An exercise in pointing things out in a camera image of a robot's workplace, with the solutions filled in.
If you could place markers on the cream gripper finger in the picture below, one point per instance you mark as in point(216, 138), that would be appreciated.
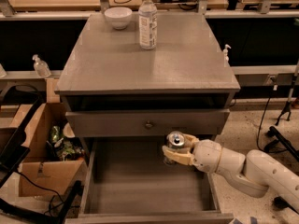
point(190, 141)
point(178, 156)

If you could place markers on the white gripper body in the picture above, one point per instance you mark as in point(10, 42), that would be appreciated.
point(207, 155)

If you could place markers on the red bull can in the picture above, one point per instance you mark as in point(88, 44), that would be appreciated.
point(175, 141)

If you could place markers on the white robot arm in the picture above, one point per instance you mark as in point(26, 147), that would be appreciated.
point(252, 174)

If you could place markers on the grey closed upper drawer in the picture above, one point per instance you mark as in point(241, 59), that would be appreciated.
point(146, 123)

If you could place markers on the grey open lower drawer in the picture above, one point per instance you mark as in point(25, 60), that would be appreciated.
point(129, 183)

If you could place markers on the grey drawer cabinet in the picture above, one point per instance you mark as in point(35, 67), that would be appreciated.
point(109, 71)

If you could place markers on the small white pump bottle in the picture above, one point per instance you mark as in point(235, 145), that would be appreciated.
point(227, 47)

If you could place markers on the clear plastic water bottle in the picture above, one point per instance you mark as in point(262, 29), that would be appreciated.
point(147, 24)

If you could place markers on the white ceramic bowl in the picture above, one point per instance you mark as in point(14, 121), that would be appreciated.
point(119, 17)

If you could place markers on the open cardboard box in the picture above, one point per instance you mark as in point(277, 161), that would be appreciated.
point(41, 173)

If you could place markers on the clear pump bottle left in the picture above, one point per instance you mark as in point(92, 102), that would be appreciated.
point(41, 67)

